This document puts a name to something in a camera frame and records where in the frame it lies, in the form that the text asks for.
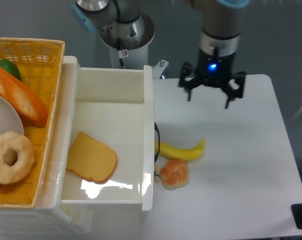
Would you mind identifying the white drawer cabinet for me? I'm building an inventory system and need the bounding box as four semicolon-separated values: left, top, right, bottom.
0;56;147;240

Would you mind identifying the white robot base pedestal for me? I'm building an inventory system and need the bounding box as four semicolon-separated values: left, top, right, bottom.
99;12;155;70

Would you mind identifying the black drawer handle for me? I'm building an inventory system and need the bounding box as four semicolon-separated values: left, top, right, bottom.
154;123;161;163

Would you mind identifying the knotted bread roll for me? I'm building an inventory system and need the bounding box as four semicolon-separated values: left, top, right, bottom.
159;159;189;190

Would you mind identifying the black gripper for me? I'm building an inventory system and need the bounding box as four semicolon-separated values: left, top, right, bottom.
178;49;246;109

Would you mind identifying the white open upper drawer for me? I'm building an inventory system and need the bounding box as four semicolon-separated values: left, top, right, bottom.
61;66;155;211

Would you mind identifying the beige bagel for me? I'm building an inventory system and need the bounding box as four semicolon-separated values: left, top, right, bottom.
0;131;35;185

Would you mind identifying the green pepper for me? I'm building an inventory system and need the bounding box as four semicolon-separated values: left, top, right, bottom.
0;59;21;81

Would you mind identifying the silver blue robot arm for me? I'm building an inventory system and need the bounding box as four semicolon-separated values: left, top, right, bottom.
71;0;249;102

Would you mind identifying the orange baguette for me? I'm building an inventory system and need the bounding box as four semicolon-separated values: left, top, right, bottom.
0;67;49;128

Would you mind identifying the black device at table edge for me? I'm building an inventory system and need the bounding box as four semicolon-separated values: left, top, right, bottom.
291;203;302;230

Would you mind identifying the yellow woven basket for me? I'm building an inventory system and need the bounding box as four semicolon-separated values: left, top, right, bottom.
0;37;65;209

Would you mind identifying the white plate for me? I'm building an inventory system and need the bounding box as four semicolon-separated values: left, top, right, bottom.
0;96;24;135

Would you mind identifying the yellow banana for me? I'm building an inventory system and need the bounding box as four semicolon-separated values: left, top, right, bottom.
154;139;206;162

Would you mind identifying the orange bread slice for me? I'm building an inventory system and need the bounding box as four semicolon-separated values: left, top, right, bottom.
66;131;118;184

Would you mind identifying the white table bracket with bolt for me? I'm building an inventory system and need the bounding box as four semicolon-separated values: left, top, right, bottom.
152;59;169;80

